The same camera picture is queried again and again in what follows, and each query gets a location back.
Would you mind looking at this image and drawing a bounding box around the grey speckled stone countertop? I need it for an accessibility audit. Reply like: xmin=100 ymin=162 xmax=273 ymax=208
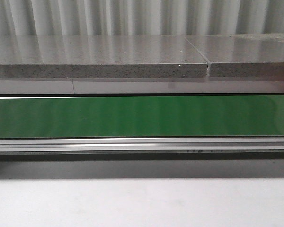
xmin=0 ymin=34 xmax=284 ymax=79

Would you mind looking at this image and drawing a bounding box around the green conveyor belt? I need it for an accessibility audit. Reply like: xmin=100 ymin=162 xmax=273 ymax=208
xmin=0 ymin=95 xmax=284 ymax=139

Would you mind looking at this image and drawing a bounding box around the white corrugated curtain backdrop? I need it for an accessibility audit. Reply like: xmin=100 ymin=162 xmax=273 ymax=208
xmin=0 ymin=0 xmax=284 ymax=35

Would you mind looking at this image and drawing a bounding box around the aluminium conveyor frame rail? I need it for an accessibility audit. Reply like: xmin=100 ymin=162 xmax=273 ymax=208
xmin=0 ymin=136 xmax=284 ymax=155

